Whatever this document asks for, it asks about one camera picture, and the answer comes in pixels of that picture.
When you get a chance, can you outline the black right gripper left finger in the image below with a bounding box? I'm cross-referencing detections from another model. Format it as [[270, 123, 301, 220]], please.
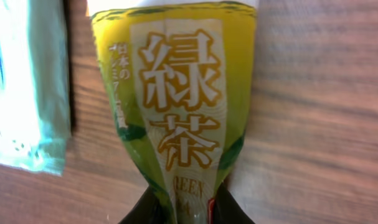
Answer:
[[118, 186, 176, 224]]

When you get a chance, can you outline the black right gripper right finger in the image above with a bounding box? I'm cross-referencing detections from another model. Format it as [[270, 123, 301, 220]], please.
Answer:
[[212, 184, 255, 224]]

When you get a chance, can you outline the green yellow drink carton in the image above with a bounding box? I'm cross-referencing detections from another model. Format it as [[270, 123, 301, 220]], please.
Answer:
[[87, 1, 258, 223]]

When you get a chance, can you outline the teal snack bar wrapper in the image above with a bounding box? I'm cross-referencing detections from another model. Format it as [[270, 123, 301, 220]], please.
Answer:
[[0, 0, 71, 175]]

